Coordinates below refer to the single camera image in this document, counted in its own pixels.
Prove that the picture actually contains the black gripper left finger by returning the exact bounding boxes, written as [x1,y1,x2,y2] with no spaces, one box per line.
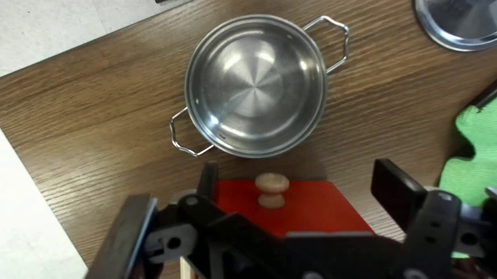
[144,162,231,262]

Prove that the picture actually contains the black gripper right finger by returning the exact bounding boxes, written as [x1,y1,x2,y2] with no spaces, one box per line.
[370,159,462,279]

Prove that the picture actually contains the wooden drawer knob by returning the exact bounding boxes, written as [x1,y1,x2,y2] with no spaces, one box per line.
[252,173,291,211]

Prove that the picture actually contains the red drawer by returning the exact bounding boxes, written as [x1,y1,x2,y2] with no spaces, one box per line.
[212,179,375,241]

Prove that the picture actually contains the green cloth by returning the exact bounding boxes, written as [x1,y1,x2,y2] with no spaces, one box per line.
[437,97,497,208]

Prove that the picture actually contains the small steel dish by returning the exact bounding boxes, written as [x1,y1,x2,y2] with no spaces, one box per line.
[412,0,497,55]

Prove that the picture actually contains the steel pot with handles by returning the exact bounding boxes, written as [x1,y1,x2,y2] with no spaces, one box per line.
[167,13,350,160]

